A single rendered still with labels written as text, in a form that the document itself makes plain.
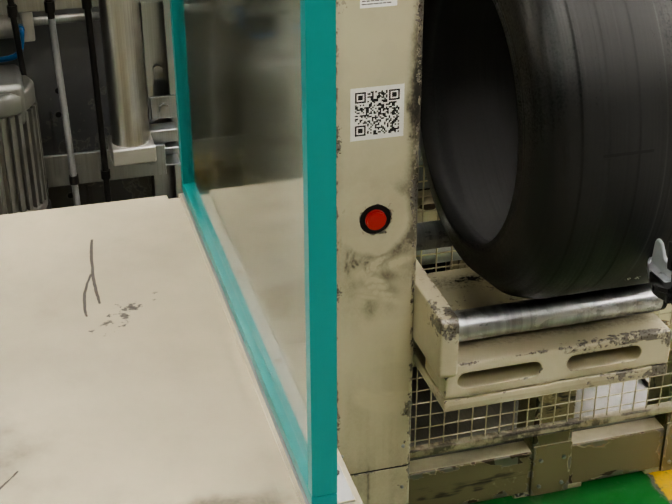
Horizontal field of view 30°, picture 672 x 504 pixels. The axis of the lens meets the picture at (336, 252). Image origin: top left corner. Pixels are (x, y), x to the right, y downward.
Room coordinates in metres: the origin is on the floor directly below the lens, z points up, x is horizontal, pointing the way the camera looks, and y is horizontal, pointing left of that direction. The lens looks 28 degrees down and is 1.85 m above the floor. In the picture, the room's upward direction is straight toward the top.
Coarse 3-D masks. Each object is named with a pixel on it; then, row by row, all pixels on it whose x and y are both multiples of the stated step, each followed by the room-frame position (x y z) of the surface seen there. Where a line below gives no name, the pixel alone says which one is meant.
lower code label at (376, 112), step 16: (352, 96) 1.55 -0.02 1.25; (368, 96) 1.56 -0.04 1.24; (384, 96) 1.57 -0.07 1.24; (400, 96) 1.57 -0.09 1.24; (352, 112) 1.56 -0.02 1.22; (368, 112) 1.56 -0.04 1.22; (384, 112) 1.57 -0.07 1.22; (400, 112) 1.57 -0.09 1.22; (352, 128) 1.56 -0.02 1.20; (368, 128) 1.56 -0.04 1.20; (384, 128) 1.57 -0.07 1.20; (400, 128) 1.57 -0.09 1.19
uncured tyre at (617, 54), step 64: (448, 0) 1.95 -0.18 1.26; (512, 0) 1.56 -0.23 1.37; (576, 0) 1.52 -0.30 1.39; (640, 0) 1.53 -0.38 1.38; (448, 64) 1.97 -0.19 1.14; (512, 64) 1.53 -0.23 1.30; (576, 64) 1.47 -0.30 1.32; (640, 64) 1.48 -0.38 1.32; (448, 128) 1.93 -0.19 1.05; (512, 128) 1.96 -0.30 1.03; (576, 128) 1.44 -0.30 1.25; (640, 128) 1.45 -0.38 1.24; (448, 192) 1.78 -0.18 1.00; (512, 192) 1.87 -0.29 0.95; (576, 192) 1.43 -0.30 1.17; (640, 192) 1.45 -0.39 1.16; (512, 256) 1.51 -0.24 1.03; (576, 256) 1.45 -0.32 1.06; (640, 256) 1.49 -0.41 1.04
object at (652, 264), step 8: (656, 240) 1.46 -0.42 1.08; (656, 248) 1.45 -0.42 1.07; (664, 248) 1.44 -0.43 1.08; (656, 256) 1.45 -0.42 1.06; (664, 256) 1.43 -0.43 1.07; (648, 264) 1.46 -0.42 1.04; (656, 264) 1.45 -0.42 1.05; (664, 264) 1.43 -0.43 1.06; (648, 272) 1.45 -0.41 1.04; (656, 272) 1.44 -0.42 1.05; (664, 272) 1.43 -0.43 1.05; (664, 280) 1.41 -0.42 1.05
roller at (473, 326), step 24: (624, 288) 1.61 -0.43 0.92; (648, 288) 1.61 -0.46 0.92; (456, 312) 1.54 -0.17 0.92; (480, 312) 1.54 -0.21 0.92; (504, 312) 1.55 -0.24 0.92; (528, 312) 1.55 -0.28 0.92; (552, 312) 1.56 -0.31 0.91; (576, 312) 1.57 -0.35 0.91; (600, 312) 1.58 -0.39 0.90; (624, 312) 1.59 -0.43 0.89; (480, 336) 1.53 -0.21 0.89
